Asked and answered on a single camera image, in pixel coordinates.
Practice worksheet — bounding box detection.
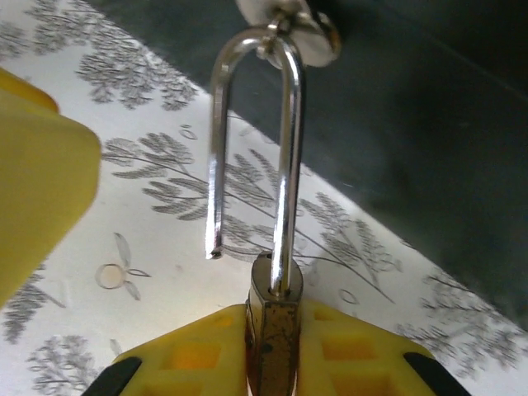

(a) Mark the small silver key ring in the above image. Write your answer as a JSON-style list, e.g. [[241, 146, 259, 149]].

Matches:
[[255, 12, 292, 64]]

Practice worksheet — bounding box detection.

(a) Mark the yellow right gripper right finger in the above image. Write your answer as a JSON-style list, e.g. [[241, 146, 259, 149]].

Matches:
[[296, 299, 436, 396]]

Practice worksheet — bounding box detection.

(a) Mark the brass padlock silver shackle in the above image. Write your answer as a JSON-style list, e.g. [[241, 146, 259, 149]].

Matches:
[[204, 24, 309, 396]]

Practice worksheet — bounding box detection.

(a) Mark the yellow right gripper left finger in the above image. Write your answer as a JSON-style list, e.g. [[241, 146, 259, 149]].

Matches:
[[110, 303, 249, 396]]

